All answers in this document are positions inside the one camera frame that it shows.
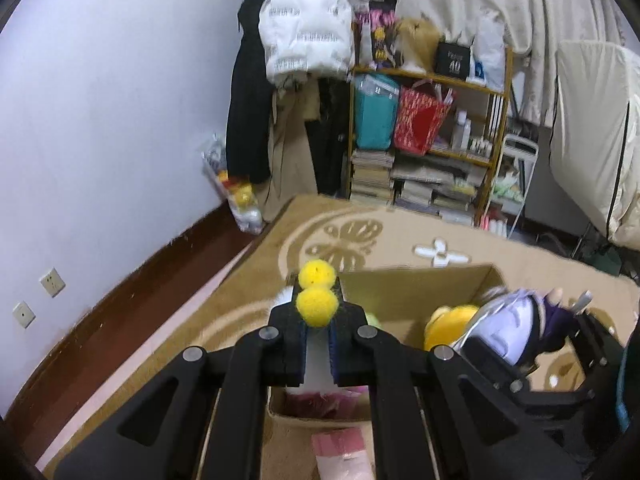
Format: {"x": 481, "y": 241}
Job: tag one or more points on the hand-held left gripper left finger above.
{"x": 298, "y": 357}

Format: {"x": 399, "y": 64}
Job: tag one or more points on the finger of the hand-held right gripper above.
{"x": 495, "y": 362}
{"x": 600, "y": 337}

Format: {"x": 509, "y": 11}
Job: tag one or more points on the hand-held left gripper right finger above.
{"x": 334, "y": 357}

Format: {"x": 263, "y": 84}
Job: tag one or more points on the purple-haired plush doll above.
{"x": 515, "y": 320}

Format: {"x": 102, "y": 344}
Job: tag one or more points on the white plush with yellow pompoms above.
{"x": 315, "y": 305}

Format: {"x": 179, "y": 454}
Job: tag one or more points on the yellow plush toy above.
{"x": 450, "y": 325}

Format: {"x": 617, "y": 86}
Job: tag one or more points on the printed cardboard box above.
{"x": 400, "y": 305}

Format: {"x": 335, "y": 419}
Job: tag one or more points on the pink tissue packet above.
{"x": 345, "y": 452}

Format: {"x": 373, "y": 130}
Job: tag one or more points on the beige patterned rug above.
{"x": 310, "y": 240}

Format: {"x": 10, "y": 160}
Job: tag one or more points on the clear bag of toys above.
{"x": 235, "y": 195}

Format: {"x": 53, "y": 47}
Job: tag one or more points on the white trolley cart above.
{"x": 515, "y": 180}

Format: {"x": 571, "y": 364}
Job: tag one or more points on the stack of books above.
{"x": 371, "y": 177}

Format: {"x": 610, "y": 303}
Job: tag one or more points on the pile of magazines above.
{"x": 435, "y": 187}

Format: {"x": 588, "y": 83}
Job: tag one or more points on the beige hanging coat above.
{"x": 290, "y": 160}

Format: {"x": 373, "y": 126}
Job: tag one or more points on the cream quilt on rack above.
{"x": 590, "y": 140}

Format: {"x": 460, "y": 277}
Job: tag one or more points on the dark hanging garment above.
{"x": 330, "y": 140}

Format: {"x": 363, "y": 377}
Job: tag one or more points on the white bottles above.
{"x": 461, "y": 132}

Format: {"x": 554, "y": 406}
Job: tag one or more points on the wooden shelf rack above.
{"x": 502, "y": 125}

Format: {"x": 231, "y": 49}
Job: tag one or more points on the teal bag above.
{"x": 376, "y": 115}

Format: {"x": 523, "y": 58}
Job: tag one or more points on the red patterned gift bag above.
{"x": 420, "y": 122}

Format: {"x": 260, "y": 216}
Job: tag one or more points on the black hanging coat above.
{"x": 247, "y": 105}

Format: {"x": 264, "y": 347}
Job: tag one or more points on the white plastic bag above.
{"x": 489, "y": 55}

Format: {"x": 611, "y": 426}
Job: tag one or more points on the black box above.
{"x": 454, "y": 61}

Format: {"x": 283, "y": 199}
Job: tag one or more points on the blond wig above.
{"x": 417, "y": 42}

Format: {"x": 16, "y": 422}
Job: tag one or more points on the white printed puffer jacket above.
{"x": 305, "y": 25}

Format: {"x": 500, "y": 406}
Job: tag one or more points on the white wall socket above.
{"x": 52, "y": 281}
{"x": 23, "y": 314}

